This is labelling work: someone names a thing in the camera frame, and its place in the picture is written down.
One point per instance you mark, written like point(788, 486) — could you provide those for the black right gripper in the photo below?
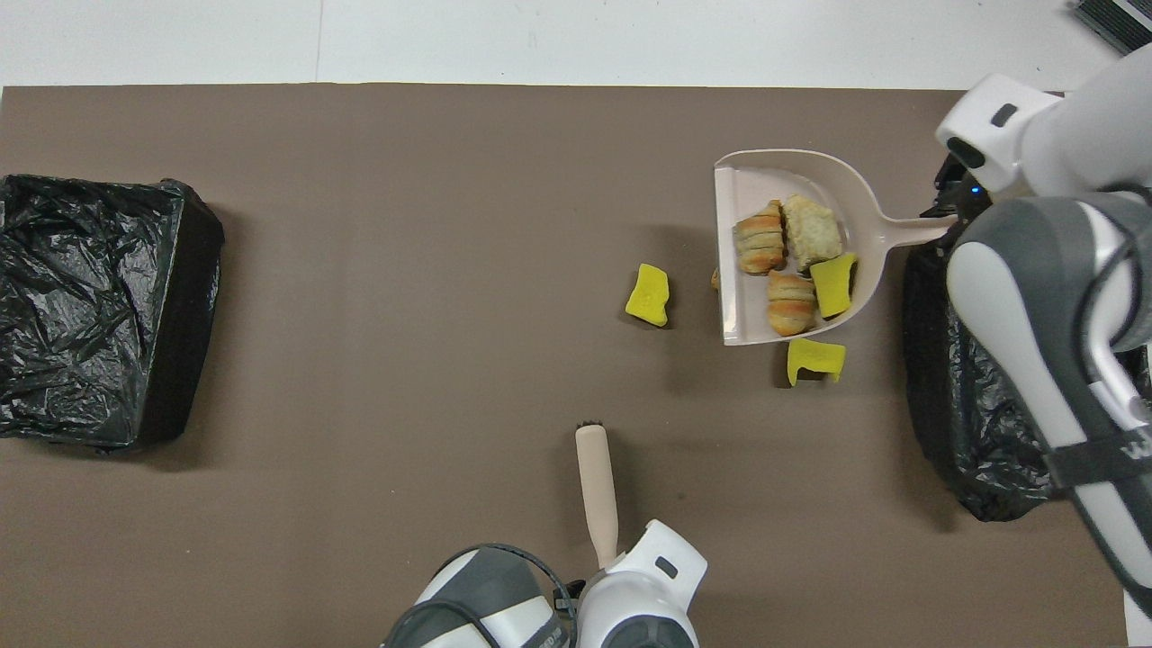
point(958, 193)

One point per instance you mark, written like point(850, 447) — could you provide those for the pale bread piece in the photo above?
point(813, 232)

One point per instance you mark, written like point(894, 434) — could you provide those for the yellow wedge sponge piece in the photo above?
point(832, 286)

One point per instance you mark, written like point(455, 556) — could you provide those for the small golden croissant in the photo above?
point(792, 304)

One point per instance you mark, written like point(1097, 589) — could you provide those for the beige plastic dustpan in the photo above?
point(765, 180)

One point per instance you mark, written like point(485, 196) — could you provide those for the large golden croissant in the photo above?
point(760, 241)

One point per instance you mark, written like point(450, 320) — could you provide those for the yellow notched sponge piece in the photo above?
point(814, 355)

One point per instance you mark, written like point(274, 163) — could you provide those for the beige hand brush black bristles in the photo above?
point(596, 486)

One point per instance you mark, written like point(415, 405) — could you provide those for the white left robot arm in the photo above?
point(648, 585)

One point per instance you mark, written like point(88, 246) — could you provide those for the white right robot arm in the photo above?
point(1017, 297)

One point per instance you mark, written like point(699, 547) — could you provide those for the black bag-lined bin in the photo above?
point(972, 423)
point(81, 297)

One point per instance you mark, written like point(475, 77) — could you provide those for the black ribbed device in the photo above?
point(1120, 22)

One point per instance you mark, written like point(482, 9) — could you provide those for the brown table mat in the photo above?
point(405, 270)

